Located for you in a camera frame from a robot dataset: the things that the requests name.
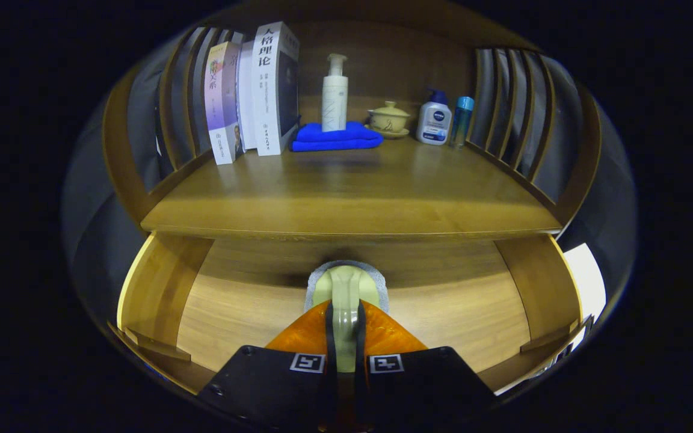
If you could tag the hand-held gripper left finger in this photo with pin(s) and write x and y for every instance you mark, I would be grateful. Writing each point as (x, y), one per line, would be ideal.
(330, 337)

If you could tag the small teal bottle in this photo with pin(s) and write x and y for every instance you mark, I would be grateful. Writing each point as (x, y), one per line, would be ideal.
(461, 123)

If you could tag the thick white and black book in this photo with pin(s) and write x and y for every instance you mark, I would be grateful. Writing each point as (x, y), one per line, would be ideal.
(265, 96)

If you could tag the wooden cabinet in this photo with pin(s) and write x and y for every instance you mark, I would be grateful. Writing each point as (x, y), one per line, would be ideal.
(382, 54)

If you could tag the blue folded cloth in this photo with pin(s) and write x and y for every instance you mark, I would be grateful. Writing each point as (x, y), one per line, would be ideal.
(334, 139)

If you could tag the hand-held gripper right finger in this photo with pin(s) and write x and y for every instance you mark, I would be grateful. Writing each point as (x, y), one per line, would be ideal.
(361, 337)

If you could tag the wooden countertop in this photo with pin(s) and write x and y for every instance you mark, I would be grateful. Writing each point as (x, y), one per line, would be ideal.
(352, 192)

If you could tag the wooden drawer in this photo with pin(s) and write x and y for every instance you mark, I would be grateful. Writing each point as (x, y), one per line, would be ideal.
(250, 313)

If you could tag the purple book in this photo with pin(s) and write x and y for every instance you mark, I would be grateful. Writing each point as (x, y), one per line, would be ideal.
(221, 102)

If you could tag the beige lidded teacup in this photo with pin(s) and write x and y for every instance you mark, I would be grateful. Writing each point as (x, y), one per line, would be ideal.
(388, 120)

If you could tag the white board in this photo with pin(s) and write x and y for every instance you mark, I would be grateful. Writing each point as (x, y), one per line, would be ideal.
(587, 282)

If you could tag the thin white book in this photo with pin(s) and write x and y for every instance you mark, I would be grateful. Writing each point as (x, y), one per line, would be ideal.
(246, 102)

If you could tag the white pump bottle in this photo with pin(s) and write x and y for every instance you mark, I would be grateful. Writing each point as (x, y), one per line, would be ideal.
(334, 102)

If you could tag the white bottle with blue cap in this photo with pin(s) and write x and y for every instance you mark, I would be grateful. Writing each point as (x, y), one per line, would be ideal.
(434, 123)

